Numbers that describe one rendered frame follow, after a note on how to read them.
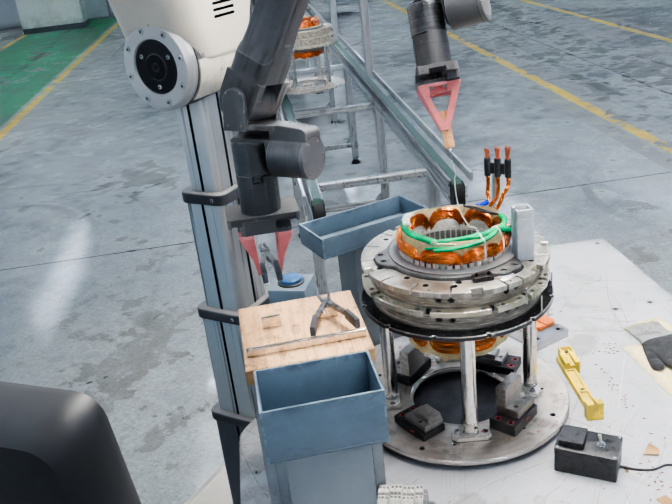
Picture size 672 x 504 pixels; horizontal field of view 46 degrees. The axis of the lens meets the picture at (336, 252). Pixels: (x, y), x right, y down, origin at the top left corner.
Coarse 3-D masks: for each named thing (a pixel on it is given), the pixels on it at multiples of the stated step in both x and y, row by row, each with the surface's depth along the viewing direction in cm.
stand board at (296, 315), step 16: (272, 304) 130; (288, 304) 129; (304, 304) 129; (352, 304) 127; (240, 320) 126; (256, 320) 125; (288, 320) 124; (304, 320) 124; (320, 320) 123; (336, 320) 123; (256, 336) 121; (272, 336) 120; (288, 336) 120; (304, 336) 119; (368, 336) 117; (288, 352) 115; (304, 352) 115; (320, 352) 114; (336, 352) 114; (352, 352) 113; (256, 368) 112
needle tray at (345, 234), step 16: (368, 208) 168; (384, 208) 170; (400, 208) 172; (416, 208) 166; (304, 224) 162; (320, 224) 164; (336, 224) 166; (352, 224) 168; (368, 224) 168; (384, 224) 159; (400, 224) 161; (304, 240) 161; (320, 240) 154; (336, 240) 155; (352, 240) 156; (368, 240) 158; (320, 256) 156; (352, 256) 160; (352, 272) 163; (352, 288) 165; (368, 320) 166
